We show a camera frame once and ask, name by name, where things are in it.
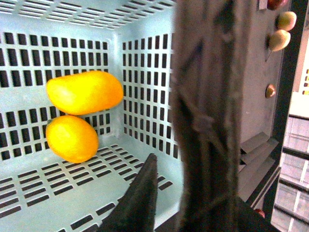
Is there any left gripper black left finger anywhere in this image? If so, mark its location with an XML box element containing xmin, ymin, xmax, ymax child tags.
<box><xmin>98</xmin><ymin>153</ymin><xmax>158</xmax><ymax>232</ymax></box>

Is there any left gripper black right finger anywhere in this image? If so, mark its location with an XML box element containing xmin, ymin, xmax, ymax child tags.
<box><xmin>188</xmin><ymin>198</ymin><xmax>278</xmax><ymax>232</ymax></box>

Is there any yellow lemon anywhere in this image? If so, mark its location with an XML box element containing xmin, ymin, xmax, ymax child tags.
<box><xmin>46</xmin><ymin>115</ymin><xmax>99</xmax><ymax>163</ymax></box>

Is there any yellow mango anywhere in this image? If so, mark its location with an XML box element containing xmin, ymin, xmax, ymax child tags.
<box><xmin>46</xmin><ymin>71</ymin><xmax>124</xmax><ymax>116</ymax></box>

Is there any light blue plastic basket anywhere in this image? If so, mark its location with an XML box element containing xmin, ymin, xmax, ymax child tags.
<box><xmin>0</xmin><ymin>0</ymin><xmax>186</xmax><ymax>232</ymax></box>

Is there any green pear lower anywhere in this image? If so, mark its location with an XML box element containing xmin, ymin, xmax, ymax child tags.
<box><xmin>268</xmin><ymin>29</ymin><xmax>291</xmax><ymax>52</ymax></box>

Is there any green pear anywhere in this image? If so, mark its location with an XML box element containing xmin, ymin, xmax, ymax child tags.
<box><xmin>268</xmin><ymin>29</ymin><xmax>291</xmax><ymax>52</ymax></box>
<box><xmin>276</xmin><ymin>11</ymin><xmax>297</xmax><ymax>31</ymax></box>

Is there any green pear upper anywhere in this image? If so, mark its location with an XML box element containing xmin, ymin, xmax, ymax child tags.
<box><xmin>276</xmin><ymin>11</ymin><xmax>297</xmax><ymax>31</ymax></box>

